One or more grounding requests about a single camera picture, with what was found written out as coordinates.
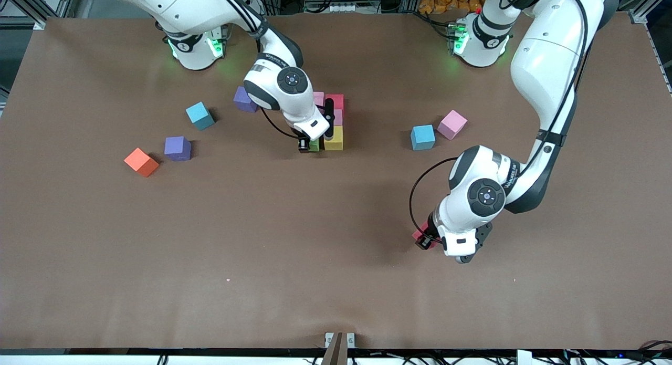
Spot purple foam block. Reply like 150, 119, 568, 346
164, 136, 192, 162
233, 86, 258, 113

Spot brown paper table cover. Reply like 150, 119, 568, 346
0, 12, 672, 350

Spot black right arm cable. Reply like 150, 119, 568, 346
261, 107, 305, 141

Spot orange snack bag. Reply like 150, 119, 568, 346
418, 0, 486, 15

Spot yellow foam block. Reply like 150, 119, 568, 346
323, 126, 344, 151

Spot aluminium table edge rail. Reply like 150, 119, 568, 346
643, 23, 672, 95

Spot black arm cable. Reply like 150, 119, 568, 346
261, 107, 305, 141
409, 157, 458, 234

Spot metal table edge bracket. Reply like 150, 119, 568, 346
321, 332, 356, 365

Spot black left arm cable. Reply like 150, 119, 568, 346
409, 157, 458, 234

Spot cyan foam block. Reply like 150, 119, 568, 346
185, 102, 216, 131
410, 124, 436, 151

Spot orange foam block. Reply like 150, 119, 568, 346
124, 148, 160, 178

